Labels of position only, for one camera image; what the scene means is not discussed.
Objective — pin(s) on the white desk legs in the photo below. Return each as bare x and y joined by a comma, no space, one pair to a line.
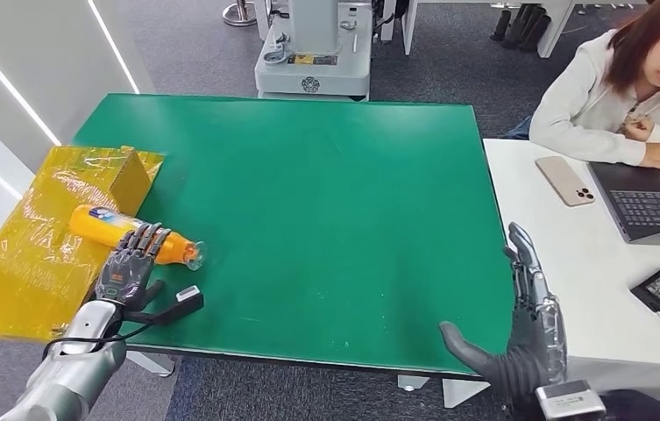
408,26

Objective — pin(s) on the yellow taped cardboard box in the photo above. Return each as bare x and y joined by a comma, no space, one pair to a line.
27,273

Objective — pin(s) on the chrome stand base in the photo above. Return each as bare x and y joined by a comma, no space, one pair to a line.
239,14

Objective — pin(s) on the metal table foot plate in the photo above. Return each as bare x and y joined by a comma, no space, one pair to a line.
412,382

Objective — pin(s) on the person's left hand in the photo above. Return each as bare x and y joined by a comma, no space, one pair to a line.
638,128

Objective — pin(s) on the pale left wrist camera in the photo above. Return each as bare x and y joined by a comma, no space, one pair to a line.
187,295

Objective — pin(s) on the black cylindrical legs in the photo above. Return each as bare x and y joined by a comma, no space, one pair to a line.
520,29

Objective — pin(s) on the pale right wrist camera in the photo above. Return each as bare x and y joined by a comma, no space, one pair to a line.
570,401

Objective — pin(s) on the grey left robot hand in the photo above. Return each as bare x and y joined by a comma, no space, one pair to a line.
126,273

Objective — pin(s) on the dark grey laptop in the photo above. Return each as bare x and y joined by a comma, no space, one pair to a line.
649,206

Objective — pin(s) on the orange plastic bottle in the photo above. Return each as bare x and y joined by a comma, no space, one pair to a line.
100,225

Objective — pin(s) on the grey robot base machine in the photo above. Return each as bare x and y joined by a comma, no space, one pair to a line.
315,64

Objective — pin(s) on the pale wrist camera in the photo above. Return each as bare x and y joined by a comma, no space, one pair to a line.
187,295
570,401

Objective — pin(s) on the white desk side panel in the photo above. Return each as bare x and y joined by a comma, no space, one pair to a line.
555,29

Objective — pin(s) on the beige smartphone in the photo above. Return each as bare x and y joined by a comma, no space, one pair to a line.
565,181

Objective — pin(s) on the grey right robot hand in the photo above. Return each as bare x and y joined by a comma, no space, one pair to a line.
530,360

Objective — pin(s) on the white table leg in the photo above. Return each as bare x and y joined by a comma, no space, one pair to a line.
152,365

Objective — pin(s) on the person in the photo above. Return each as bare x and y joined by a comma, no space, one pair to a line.
579,99

